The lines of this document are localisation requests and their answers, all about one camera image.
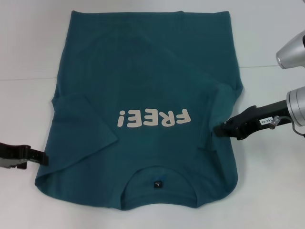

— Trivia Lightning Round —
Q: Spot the teal blue FREE! t-shirt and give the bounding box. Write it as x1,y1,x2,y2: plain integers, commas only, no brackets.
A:
34,10,244,210

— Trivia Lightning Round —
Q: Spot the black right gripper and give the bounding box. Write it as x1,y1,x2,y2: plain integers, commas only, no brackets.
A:
213,99,290,141

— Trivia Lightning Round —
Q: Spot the right gripper cable with plugs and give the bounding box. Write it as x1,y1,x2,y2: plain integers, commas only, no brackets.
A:
269,115,305,138

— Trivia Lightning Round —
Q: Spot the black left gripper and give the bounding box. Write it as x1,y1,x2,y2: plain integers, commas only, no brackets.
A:
0,142,50,170

